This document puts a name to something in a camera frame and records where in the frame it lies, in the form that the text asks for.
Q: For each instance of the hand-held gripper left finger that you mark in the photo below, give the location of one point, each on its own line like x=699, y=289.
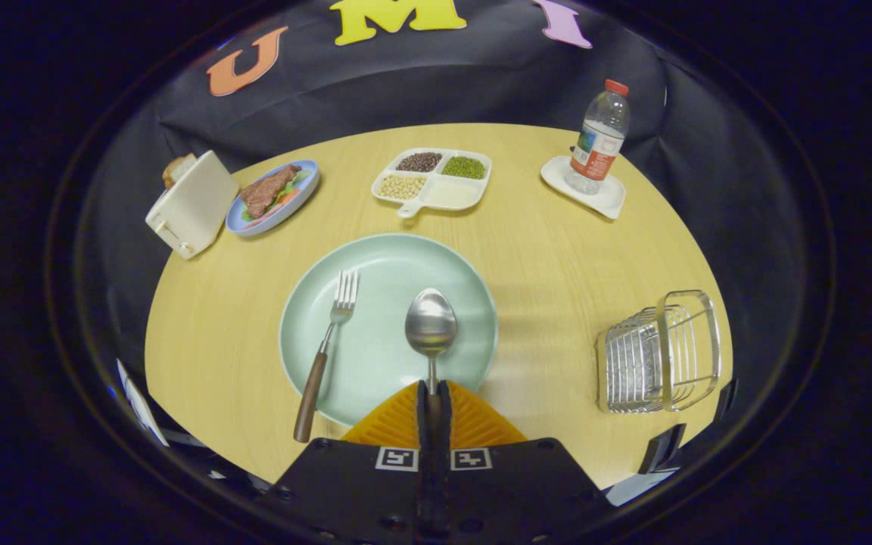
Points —
x=422, y=454

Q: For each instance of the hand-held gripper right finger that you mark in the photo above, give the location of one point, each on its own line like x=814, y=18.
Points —
x=445, y=454

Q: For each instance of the pale green plate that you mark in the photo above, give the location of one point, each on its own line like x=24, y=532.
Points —
x=383, y=257

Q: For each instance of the black bar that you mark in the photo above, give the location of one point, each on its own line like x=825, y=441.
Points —
x=661, y=448

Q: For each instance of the white divided tray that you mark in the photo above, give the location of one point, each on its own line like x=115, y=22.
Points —
x=408, y=211

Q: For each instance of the pile of white rice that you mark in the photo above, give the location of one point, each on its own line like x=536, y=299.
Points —
x=453, y=194

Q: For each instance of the pile of yellow soybeans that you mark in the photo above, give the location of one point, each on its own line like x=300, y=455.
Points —
x=403, y=186

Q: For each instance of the red tomato slice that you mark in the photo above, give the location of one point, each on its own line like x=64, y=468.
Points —
x=288, y=201

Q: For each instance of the pile of green beans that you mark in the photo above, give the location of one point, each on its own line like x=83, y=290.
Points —
x=464, y=167

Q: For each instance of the pile of red beans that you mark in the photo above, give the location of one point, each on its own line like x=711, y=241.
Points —
x=418, y=162

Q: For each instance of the blue plate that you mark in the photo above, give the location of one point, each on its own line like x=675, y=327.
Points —
x=307, y=185

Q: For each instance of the green lettuce leaf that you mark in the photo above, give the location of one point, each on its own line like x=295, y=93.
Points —
x=288, y=185

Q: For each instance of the white square coaster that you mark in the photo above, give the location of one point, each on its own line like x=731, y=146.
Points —
x=610, y=200

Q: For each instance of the brown steak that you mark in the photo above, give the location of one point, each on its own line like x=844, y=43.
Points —
x=266, y=191

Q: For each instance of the white toaster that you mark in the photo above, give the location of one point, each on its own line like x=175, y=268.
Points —
x=194, y=204

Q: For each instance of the clear plastic bottle red cap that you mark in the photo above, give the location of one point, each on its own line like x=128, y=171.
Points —
x=596, y=147

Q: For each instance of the black backdrop cloth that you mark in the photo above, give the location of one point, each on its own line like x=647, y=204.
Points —
x=436, y=83

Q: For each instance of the toasted bread slice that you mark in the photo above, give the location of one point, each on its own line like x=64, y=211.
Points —
x=177, y=168

